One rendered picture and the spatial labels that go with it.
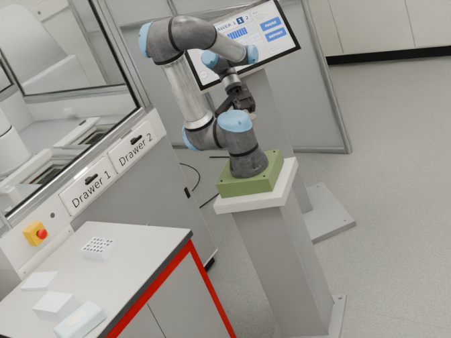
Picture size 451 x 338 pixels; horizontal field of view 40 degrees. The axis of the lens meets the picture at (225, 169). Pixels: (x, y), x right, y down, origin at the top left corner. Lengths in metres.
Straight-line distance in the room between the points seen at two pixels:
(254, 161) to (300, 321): 0.77
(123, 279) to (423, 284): 1.34
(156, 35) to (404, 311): 1.53
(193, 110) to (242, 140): 0.21
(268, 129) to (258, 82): 0.26
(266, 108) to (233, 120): 0.91
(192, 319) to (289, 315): 0.51
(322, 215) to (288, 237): 1.00
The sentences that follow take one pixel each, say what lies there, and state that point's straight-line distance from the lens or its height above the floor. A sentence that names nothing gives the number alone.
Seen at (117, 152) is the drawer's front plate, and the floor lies 0.90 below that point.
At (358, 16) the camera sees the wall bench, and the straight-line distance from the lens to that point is 5.06.
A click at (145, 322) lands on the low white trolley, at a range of 2.21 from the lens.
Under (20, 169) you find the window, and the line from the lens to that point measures 2.56.
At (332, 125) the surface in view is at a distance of 3.95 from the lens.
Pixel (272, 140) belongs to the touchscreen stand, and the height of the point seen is 0.53.
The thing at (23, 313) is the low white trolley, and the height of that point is 0.76.
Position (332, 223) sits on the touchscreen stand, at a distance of 3.35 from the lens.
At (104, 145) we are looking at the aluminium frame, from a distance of 2.81.
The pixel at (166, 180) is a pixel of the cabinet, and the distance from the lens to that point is 3.08.
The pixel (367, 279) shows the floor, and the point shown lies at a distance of 2.99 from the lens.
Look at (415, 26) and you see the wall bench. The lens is 4.91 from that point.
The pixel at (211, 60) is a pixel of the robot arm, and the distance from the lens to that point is 2.48.
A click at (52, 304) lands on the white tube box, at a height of 0.81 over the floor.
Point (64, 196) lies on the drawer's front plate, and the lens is 2.65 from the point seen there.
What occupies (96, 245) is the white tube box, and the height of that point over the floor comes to 0.80.
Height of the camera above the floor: 1.91
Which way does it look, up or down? 26 degrees down
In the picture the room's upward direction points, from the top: 22 degrees counter-clockwise
